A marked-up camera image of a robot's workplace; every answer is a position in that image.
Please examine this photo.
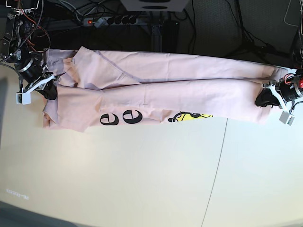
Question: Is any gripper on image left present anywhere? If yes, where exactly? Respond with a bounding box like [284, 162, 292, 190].
[15, 57, 58, 100]

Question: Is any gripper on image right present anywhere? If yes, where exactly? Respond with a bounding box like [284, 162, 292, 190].
[255, 73, 303, 113]

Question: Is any pink T-shirt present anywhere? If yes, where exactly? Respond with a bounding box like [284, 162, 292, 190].
[43, 47, 287, 132]

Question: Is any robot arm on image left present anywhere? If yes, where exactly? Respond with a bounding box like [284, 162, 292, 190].
[0, 0, 57, 105]

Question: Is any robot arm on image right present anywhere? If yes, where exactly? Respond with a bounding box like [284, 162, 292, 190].
[255, 24, 303, 113]

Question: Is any black power strip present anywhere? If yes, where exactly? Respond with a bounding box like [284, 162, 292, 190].
[83, 15, 139, 28]

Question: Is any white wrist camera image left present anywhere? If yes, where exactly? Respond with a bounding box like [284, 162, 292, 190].
[16, 93, 31, 105]

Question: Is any aluminium table leg post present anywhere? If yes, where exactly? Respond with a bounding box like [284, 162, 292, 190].
[151, 25, 162, 52]

